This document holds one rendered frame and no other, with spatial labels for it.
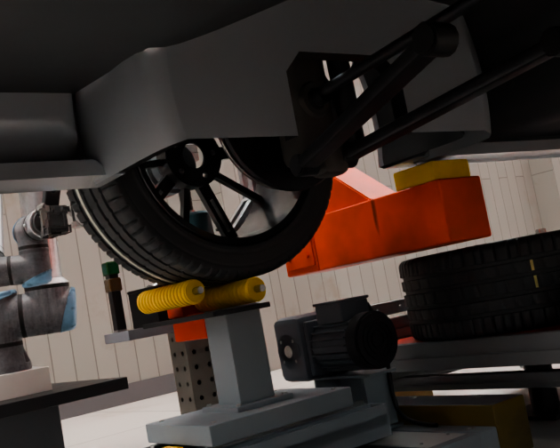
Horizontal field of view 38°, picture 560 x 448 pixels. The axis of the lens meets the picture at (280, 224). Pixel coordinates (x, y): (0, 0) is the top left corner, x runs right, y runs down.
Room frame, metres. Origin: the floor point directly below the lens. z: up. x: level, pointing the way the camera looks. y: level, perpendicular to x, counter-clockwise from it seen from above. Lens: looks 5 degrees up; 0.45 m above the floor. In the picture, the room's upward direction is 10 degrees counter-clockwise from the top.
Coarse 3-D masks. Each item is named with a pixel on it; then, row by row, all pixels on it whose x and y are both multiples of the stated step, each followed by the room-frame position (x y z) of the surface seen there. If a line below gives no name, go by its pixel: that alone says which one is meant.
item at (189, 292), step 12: (156, 288) 1.98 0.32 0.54; (168, 288) 1.90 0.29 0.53; (180, 288) 1.85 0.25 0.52; (192, 288) 1.84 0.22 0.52; (144, 300) 1.99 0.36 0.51; (156, 300) 1.94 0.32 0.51; (168, 300) 1.90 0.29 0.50; (180, 300) 1.86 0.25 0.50; (192, 300) 1.84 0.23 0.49; (144, 312) 2.02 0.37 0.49
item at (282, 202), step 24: (216, 144) 2.04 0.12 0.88; (144, 168) 1.73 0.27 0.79; (168, 168) 1.96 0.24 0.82; (192, 168) 1.99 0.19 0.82; (216, 168) 2.03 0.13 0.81; (168, 192) 1.98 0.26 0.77; (240, 192) 2.12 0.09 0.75; (264, 192) 2.14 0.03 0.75; (288, 192) 2.04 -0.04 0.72; (216, 216) 2.05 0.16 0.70; (264, 216) 2.07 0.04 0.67; (288, 216) 1.95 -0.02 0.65; (216, 240) 1.82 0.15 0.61; (240, 240) 1.86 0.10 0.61
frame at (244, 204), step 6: (240, 174) 2.25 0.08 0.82; (240, 180) 2.26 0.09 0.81; (246, 180) 2.25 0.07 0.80; (246, 186) 2.25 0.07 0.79; (252, 186) 2.21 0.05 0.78; (246, 198) 2.24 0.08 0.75; (240, 204) 2.24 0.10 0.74; (246, 204) 2.20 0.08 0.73; (240, 210) 2.23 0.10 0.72; (246, 210) 2.19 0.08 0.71; (234, 216) 2.22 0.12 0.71; (240, 216) 2.18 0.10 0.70; (246, 216) 2.19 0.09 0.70; (234, 222) 2.21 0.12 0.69; (240, 222) 2.18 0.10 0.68; (234, 228) 2.16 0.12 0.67
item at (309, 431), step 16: (320, 416) 1.95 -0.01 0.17; (336, 416) 1.96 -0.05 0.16; (352, 416) 1.92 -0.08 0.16; (368, 416) 1.95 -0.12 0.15; (384, 416) 1.98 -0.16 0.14; (272, 432) 1.86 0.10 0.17; (288, 432) 1.87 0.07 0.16; (304, 432) 1.83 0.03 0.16; (320, 432) 1.86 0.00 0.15; (336, 432) 1.88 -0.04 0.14; (352, 432) 1.91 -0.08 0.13; (368, 432) 1.94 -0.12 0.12; (384, 432) 1.97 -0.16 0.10
